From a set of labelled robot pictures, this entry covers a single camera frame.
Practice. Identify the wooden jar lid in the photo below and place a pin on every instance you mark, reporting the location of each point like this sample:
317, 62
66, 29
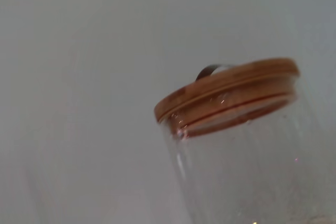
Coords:
223, 95

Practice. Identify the glass water dispenser jar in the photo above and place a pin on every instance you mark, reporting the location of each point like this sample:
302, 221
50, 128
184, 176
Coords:
249, 176

